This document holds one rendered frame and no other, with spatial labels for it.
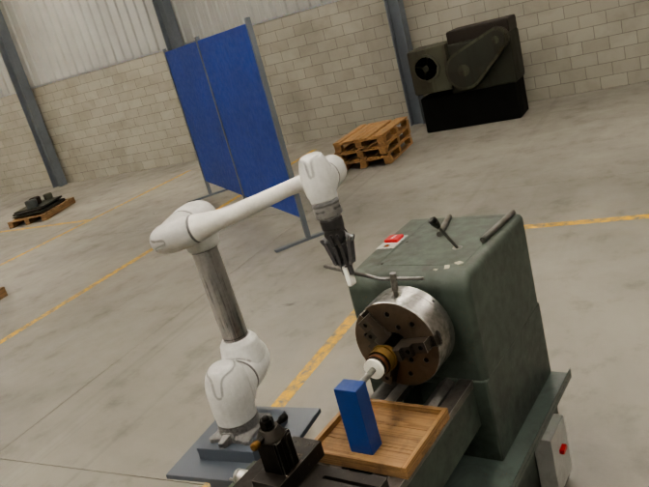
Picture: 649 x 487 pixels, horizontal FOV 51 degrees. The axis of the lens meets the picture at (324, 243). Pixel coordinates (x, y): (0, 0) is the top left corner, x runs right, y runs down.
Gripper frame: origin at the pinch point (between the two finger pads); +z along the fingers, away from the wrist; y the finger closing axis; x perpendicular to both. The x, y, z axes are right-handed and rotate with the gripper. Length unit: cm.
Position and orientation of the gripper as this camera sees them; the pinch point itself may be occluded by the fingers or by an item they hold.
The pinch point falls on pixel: (349, 274)
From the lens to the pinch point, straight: 223.7
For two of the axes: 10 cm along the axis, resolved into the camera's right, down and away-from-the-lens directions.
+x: 5.5, -3.7, 7.5
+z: 3.1, 9.2, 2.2
